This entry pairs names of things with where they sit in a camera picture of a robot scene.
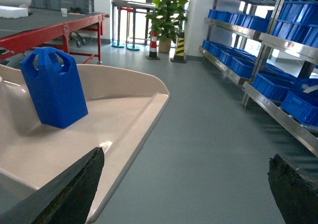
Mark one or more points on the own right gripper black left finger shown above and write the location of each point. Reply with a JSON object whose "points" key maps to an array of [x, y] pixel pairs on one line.
{"points": [[66, 199]]}

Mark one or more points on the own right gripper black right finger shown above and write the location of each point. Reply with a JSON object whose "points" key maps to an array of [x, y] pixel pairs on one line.
{"points": [[295, 191]]}

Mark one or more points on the beige plastic dustpan scoop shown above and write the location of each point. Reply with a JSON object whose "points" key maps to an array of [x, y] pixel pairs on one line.
{"points": [[123, 108]]}

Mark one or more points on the blue plastic block part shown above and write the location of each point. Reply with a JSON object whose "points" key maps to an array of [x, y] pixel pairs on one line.
{"points": [[54, 84]]}

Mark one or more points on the blue storage bin right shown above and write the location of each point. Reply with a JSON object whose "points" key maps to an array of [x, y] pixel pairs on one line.
{"points": [[302, 106]]}

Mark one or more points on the blue storage bin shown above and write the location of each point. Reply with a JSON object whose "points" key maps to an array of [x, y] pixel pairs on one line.
{"points": [[302, 106], [242, 67]]}

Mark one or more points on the red white traffic cone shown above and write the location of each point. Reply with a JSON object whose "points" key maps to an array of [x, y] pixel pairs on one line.
{"points": [[153, 54]]}

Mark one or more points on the black yellow striped bollard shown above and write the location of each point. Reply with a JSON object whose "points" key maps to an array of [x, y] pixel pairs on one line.
{"points": [[179, 55]]}

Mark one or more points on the white paper cup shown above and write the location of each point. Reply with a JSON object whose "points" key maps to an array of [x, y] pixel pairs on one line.
{"points": [[64, 12]]}

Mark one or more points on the white foam block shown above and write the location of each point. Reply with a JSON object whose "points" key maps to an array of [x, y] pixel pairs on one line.
{"points": [[13, 12]]}

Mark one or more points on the grey plastic crate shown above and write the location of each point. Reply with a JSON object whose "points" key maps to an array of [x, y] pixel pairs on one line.
{"points": [[80, 6]]}

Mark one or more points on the green potted plant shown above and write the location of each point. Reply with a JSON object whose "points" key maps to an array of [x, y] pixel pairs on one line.
{"points": [[166, 22]]}

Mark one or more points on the red conveyor table frame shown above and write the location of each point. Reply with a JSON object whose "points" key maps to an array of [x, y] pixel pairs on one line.
{"points": [[49, 28]]}

